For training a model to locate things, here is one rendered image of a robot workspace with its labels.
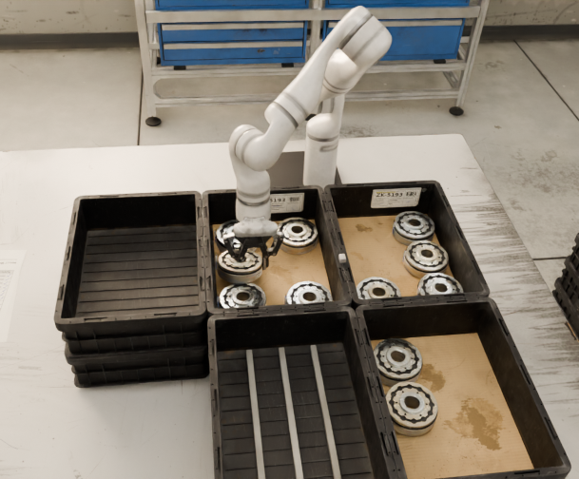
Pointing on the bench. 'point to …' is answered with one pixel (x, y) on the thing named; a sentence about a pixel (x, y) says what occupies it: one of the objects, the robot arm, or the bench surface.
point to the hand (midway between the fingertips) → (253, 262)
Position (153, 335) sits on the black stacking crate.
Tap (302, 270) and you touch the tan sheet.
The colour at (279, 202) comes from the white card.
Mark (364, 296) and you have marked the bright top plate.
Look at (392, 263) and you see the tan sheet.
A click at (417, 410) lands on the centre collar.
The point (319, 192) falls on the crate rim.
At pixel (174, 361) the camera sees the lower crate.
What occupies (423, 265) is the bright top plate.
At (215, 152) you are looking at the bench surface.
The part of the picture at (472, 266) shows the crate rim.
